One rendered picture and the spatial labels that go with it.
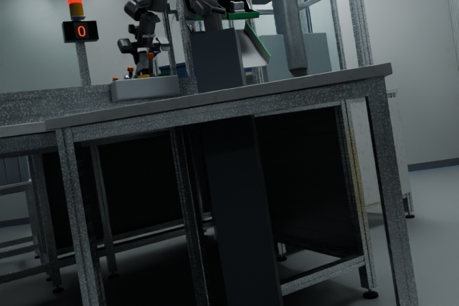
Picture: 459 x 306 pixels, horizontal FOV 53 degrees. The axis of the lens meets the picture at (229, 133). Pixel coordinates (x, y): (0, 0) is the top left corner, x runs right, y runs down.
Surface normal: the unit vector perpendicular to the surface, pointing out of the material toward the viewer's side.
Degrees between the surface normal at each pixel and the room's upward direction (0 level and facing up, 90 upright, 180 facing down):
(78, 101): 90
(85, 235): 90
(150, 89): 90
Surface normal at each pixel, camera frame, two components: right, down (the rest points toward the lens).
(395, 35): -0.12, 0.03
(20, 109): 0.47, -0.07
